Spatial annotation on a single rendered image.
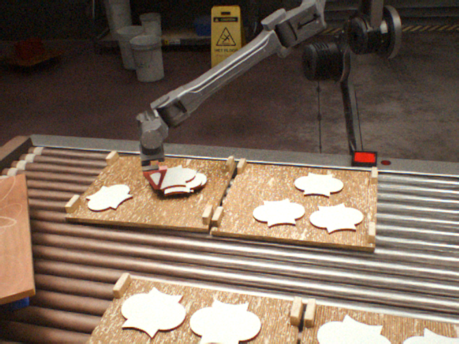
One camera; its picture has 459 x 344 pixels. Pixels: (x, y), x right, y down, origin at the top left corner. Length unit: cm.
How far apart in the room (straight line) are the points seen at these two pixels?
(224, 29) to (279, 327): 413
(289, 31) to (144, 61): 365
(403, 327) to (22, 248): 82
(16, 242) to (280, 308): 60
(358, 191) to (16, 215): 90
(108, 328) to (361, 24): 145
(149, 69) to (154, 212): 368
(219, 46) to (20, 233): 394
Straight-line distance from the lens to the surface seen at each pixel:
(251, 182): 153
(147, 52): 500
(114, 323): 116
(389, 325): 112
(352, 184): 152
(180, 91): 142
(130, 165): 169
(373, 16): 209
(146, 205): 148
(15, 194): 147
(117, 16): 602
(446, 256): 133
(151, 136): 135
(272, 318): 111
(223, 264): 128
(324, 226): 134
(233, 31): 500
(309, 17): 146
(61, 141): 199
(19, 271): 119
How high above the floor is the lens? 174
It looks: 31 degrees down
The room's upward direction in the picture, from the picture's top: 4 degrees counter-clockwise
